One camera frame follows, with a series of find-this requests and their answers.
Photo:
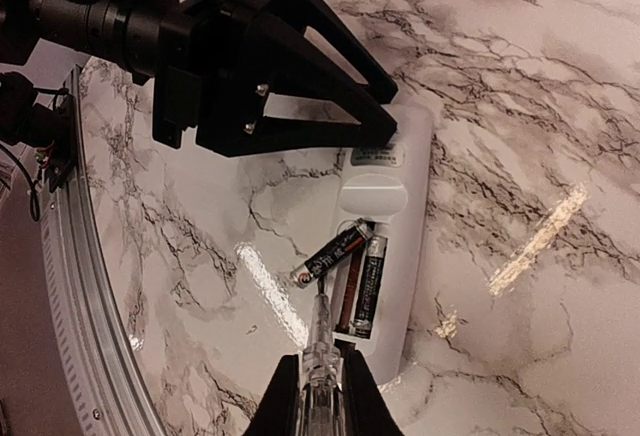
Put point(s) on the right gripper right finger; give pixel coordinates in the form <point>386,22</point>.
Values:
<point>366,412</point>

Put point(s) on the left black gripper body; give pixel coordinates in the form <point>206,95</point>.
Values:
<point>187,51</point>

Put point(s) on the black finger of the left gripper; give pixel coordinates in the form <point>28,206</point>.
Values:
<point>310,121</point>

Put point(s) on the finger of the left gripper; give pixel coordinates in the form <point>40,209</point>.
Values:
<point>295,48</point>

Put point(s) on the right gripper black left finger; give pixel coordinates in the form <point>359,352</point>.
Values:
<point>277,412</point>

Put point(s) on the clear handled screwdriver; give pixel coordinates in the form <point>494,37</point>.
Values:
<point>321,400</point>

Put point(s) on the black AAA battery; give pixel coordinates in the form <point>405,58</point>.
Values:
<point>342,245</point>
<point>369,288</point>

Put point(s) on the white remote control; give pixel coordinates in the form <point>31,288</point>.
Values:
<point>387,186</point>

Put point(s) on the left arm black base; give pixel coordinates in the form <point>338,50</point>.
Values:
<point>41,118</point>

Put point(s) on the front aluminium rail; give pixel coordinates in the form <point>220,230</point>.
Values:
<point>102,377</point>

